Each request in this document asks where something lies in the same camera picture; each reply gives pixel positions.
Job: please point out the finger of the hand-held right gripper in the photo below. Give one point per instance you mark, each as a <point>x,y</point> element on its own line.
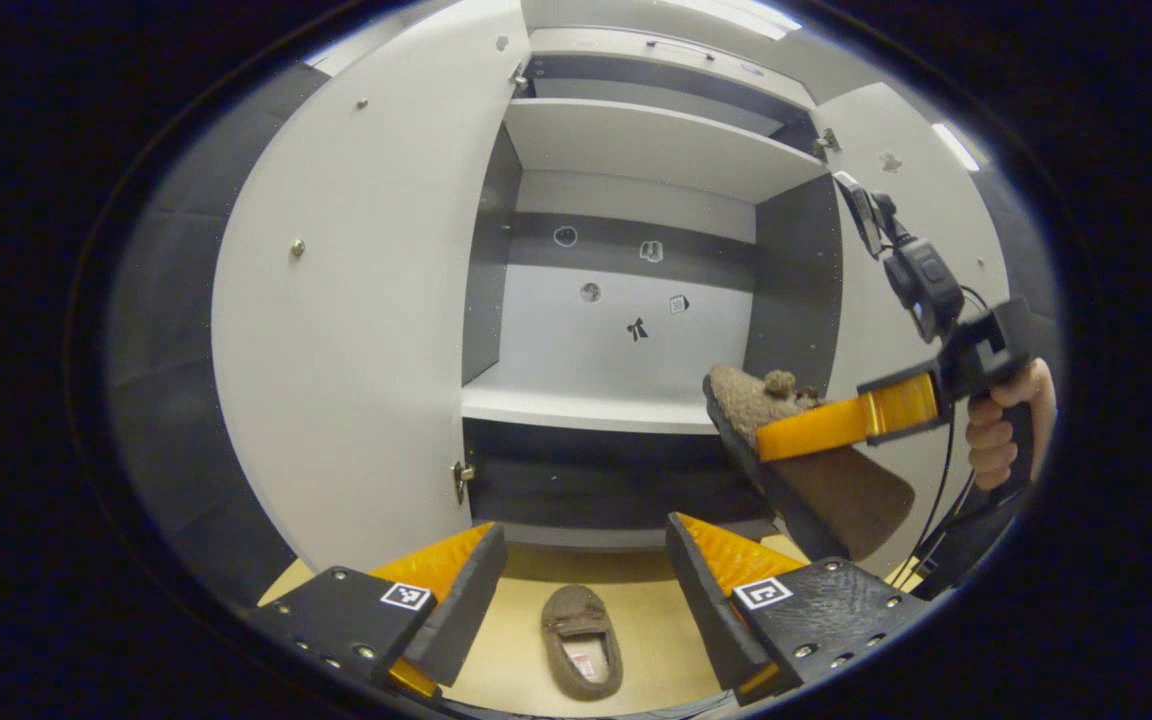
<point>816,430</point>

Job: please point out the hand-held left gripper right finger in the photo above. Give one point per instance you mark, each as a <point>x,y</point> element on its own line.
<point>711,610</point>

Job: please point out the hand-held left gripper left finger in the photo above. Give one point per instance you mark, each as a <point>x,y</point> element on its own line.
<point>456,610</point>

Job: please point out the brown fuzzy shoe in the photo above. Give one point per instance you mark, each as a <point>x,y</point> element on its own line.
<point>576,610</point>
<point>836,500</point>

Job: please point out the long ceiling light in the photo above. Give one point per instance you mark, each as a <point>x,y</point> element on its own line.
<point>736,15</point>

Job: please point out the black backdrop cloth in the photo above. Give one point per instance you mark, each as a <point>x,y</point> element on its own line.
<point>176,420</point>

